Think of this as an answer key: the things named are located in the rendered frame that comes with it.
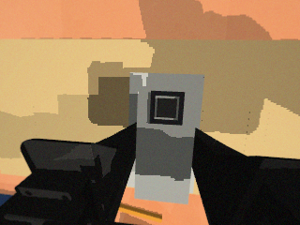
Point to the tan long board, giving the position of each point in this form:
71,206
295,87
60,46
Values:
78,90

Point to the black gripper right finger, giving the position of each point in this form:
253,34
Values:
228,181

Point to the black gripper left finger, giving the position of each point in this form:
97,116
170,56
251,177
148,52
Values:
107,164

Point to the thin yellow rod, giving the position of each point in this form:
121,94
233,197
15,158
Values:
140,213

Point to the blue rectangular tray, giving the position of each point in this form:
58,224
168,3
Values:
4,197

